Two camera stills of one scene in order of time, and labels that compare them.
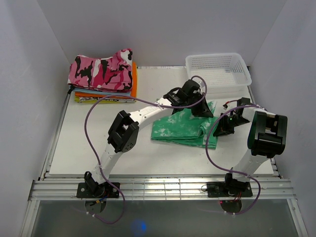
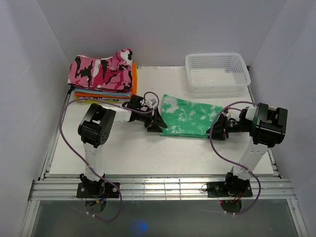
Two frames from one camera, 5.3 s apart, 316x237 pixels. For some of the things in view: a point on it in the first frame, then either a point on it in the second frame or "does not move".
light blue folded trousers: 100,92 does not move
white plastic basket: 222,73 does not move
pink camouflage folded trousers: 111,74 does not move
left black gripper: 204,111 -> 156,119
